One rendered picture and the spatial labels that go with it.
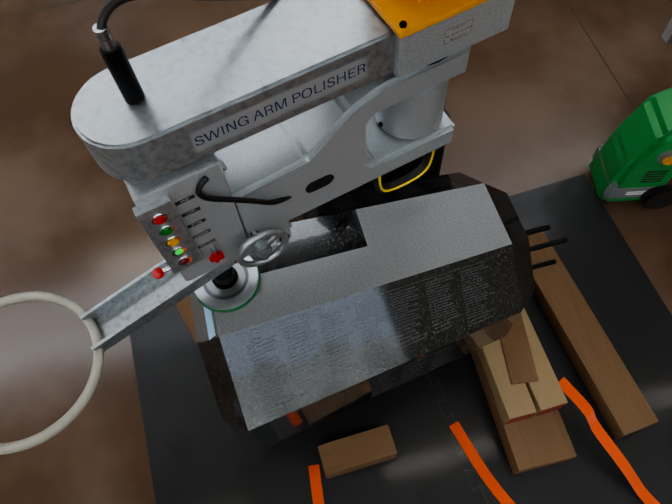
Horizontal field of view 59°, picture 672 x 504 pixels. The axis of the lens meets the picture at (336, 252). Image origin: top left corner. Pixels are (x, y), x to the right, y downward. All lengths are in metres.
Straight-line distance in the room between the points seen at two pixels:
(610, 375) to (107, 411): 2.18
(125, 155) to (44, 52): 3.08
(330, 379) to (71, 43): 2.93
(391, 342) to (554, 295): 1.07
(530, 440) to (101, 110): 2.01
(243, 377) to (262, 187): 0.74
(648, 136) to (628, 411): 1.19
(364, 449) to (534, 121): 2.00
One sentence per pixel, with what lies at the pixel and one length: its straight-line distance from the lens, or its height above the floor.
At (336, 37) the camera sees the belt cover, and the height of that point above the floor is 1.74.
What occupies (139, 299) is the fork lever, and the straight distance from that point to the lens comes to 1.90.
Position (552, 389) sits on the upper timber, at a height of 0.23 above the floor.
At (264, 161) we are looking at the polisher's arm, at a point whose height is 1.44.
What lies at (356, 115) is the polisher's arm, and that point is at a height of 1.52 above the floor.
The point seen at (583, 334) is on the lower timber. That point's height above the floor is 0.11.
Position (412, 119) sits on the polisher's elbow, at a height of 1.38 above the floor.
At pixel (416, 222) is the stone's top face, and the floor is 0.87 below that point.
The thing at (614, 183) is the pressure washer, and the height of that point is 0.16.
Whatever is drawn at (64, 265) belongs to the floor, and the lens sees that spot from 3.28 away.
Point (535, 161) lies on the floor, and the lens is 3.35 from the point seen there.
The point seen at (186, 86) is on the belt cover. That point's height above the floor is 1.74.
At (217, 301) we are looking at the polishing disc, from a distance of 1.92.
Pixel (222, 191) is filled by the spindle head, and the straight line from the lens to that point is 1.39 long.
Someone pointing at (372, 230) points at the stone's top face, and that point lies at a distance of 2.01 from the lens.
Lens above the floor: 2.62
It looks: 63 degrees down
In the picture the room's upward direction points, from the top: 6 degrees counter-clockwise
